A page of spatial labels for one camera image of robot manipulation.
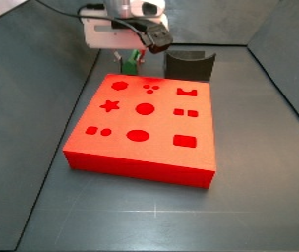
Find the red shape sorter block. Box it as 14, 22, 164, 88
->
62, 74, 216, 188

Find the green three prong object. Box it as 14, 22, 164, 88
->
120, 50, 141, 75

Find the black curved fixture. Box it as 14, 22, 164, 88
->
164, 50, 216, 82

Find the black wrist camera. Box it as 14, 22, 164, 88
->
140, 24, 173, 54

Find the black cable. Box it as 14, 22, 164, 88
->
34, 0, 153, 37

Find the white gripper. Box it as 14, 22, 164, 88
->
80, 9, 169, 64

